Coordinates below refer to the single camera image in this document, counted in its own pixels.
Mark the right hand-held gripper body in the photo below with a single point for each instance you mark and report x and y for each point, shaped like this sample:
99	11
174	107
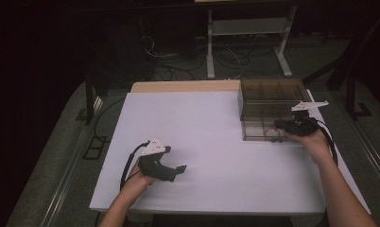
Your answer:
303	124

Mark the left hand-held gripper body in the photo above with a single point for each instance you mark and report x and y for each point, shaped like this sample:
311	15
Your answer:
153	165

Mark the brown transparent drawer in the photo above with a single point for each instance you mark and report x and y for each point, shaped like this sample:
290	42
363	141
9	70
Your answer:
257	135

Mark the brown transparent drawer box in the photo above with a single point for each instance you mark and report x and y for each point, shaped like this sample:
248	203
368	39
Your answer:
273	90

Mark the person's right hand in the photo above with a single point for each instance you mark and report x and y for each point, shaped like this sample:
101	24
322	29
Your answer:
315	146

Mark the person's left hand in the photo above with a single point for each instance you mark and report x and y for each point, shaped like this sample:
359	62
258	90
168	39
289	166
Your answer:
136	184

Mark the black angled metal stand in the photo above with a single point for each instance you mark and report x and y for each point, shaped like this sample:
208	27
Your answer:
352	94

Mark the light wooden board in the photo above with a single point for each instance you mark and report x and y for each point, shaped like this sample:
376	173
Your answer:
185	86

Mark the black metal stand pole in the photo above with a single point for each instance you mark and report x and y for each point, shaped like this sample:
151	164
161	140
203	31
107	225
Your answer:
89	101

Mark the white metal stand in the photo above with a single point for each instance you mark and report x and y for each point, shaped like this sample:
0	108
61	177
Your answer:
248	26

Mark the black floor frame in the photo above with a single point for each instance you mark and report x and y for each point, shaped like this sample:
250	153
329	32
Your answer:
95	148

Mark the metal floor rail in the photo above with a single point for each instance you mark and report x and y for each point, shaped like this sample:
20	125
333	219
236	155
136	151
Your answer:
65	179
371	151

